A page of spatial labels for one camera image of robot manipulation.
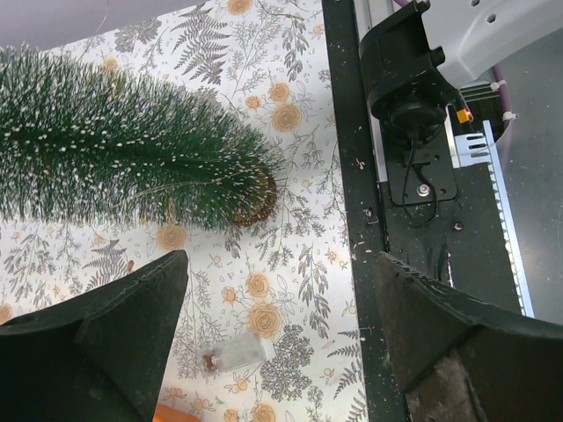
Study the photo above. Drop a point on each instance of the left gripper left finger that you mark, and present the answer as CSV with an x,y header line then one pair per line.
x,y
100,356

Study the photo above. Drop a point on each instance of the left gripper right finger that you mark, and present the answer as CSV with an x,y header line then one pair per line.
x,y
457,358

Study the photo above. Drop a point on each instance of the orange plastic bin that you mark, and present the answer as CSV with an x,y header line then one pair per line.
x,y
165,413

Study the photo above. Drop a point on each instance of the clear plastic light piece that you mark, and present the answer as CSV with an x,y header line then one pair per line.
x,y
242,350

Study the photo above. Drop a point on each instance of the small green christmas tree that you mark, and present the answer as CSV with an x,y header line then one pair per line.
x,y
81,143

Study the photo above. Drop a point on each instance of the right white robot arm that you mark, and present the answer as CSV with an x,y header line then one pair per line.
x,y
415,62

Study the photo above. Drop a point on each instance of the floral table mat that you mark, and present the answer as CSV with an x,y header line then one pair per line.
x,y
288,279

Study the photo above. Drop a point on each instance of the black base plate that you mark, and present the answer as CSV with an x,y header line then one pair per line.
x,y
443,219

